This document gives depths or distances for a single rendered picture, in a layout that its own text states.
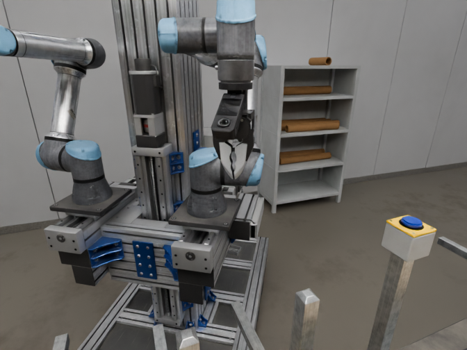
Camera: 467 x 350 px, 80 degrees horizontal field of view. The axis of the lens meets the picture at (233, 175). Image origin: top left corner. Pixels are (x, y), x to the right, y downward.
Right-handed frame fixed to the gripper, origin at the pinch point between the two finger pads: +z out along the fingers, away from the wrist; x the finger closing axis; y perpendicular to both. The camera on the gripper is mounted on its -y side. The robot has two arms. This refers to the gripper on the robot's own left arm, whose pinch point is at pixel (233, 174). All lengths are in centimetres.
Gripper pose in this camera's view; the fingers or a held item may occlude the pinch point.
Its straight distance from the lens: 64.0
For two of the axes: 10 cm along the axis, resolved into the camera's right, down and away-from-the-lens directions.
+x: -9.8, -0.8, 1.9
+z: 0.0, 9.3, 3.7
